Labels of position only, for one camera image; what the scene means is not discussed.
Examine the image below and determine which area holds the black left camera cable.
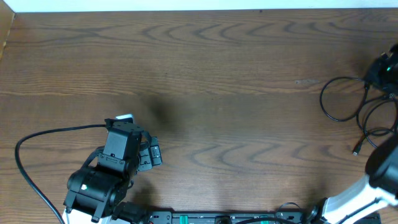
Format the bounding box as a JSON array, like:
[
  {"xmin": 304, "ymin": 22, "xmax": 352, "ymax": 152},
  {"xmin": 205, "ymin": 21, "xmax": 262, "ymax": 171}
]
[{"xmin": 14, "ymin": 123, "xmax": 108, "ymax": 224}]

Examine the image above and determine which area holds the wooden panel at left edge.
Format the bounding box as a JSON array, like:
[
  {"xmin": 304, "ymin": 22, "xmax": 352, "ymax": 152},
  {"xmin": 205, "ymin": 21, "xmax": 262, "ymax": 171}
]
[{"xmin": 0, "ymin": 0, "xmax": 15, "ymax": 58}]

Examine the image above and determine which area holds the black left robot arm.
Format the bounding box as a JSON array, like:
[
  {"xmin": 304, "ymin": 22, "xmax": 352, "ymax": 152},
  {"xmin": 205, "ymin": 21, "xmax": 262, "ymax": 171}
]
[{"xmin": 62, "ymin": 118, "xmax": 162, "ymax": 223}]

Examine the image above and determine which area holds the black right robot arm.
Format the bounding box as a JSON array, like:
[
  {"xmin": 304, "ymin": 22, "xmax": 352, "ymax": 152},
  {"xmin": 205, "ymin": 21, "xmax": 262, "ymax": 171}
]
[{"xmin": 305, "ymin": 45, "xmax": 397, "ymax": 223}]

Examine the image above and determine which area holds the black usb cable bundle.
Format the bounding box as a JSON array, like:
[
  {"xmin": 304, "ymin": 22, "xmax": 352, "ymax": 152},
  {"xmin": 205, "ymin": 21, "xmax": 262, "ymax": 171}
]
[{"xmin": 319, "ymin": 77, "xmax": 398, "ymax": 123}]

